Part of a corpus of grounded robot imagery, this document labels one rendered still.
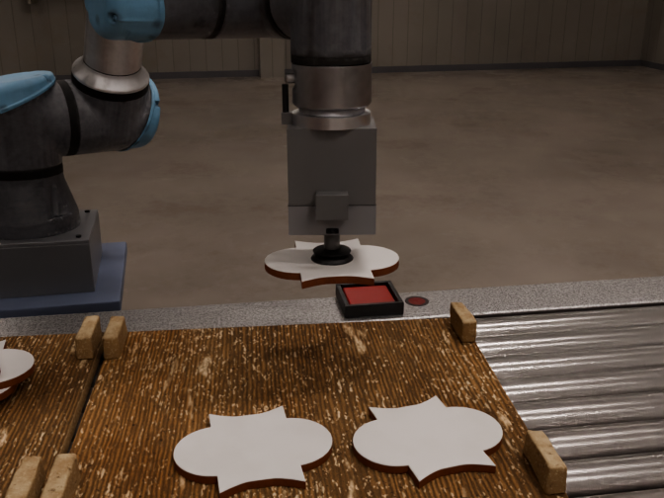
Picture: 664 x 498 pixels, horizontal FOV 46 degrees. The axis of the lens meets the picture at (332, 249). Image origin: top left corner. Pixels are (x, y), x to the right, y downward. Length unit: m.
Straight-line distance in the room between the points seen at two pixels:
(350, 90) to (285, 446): 0.32
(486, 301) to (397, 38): 9.55
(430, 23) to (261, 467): 10.10
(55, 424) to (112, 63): 0.61
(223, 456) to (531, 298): 0.54
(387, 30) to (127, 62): 9.34
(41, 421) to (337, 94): 0.41
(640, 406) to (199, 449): 0.44
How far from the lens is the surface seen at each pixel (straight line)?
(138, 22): 0.73
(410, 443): 0.70
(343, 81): 0.72
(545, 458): 0.67
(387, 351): 0.87
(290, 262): 0.79
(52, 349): 0.92
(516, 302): 1.06
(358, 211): 0.75
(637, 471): 0.76
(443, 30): 10.72
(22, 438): 0.77
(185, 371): 0.84
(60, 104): 1.24
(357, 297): 1.02
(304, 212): 0.75
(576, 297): 1.10
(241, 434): 0.72
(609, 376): 0.90
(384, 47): 10.50
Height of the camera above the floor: 1.33
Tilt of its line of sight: 20 degrees down
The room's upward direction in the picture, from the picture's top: straight up
